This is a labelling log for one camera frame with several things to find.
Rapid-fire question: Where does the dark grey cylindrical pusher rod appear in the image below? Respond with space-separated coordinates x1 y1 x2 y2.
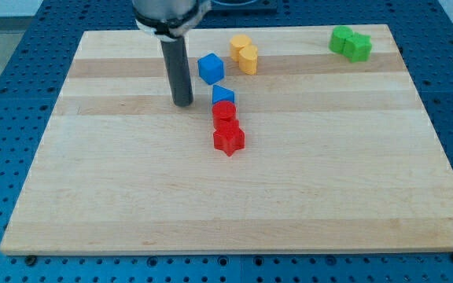
160 36 193 107

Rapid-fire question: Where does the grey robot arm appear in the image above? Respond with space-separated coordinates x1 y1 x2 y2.
132 0 212 107

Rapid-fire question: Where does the yellow heart block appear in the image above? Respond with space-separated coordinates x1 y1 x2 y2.
238 45 258 75

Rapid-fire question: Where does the blue cube block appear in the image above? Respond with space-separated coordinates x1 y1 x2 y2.
197 53 225 85

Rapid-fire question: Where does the blue triangle block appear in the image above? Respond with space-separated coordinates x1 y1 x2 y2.
212 85 235 104

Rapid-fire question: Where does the red cylinder block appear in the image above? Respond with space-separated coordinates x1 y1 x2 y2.
212 101 239 130

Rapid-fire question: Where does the red star block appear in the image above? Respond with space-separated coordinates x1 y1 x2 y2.
213 127 245 156

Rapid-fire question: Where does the light wooden board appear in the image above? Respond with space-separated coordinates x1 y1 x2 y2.
0 24 453 255

